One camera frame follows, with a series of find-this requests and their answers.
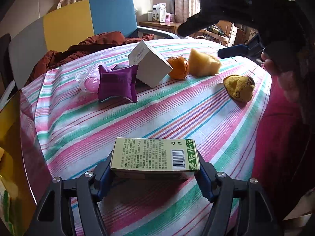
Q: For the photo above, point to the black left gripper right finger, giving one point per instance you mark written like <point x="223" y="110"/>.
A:
<point x="238" y="207"/>

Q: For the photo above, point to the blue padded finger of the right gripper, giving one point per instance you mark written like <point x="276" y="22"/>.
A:
<point x="232" y="51"/>

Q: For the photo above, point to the yellow sponge block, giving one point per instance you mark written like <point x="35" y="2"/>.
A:
<point x="202" y="64"/>

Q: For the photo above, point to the green cream soap box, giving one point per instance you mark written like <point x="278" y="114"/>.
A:
<point x="144" y="158"/>

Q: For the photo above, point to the white square carton box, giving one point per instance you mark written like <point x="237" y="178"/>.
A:
<point x="152" y="66"/>

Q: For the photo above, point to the pink plastic hair roller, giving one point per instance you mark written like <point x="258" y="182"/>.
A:
<point x="89" y="79"/>

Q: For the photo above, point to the purple snack packet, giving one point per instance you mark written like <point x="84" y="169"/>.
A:
<point x="115" y="83"/>

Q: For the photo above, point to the person's right hand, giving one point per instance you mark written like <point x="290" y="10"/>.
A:
<point x="286" y="80"/>

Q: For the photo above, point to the yellow knitted sock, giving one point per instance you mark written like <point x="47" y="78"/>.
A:
<point x="240" y="88"/>

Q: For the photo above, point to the striped bed sheet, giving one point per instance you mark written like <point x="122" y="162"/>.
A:
<point x="76" y="132"/>

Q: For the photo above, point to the red garment of person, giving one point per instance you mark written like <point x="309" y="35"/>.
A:
<point x="284" y="155"/>

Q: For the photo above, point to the gold red storage box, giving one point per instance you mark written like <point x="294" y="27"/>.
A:
<point x="24" y="173"/>

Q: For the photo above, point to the orange tangerine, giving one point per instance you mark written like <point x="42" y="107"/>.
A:
<point x="180" y="67"/>

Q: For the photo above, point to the wooden side table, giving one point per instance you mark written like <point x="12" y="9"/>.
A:
<point x="168" y="26"/>

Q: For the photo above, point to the pink small box on table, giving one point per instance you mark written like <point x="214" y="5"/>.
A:
<point x="168" y="18"/>

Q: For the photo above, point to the white product box on table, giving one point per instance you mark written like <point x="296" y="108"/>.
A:
<point x="159" y="12"/>

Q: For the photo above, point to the brown quilted jacket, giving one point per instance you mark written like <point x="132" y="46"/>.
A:
<point x="53" y="59"/>

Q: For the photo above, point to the grey yellow blue chair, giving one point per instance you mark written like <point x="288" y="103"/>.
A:
<point x="69" y="25"/>

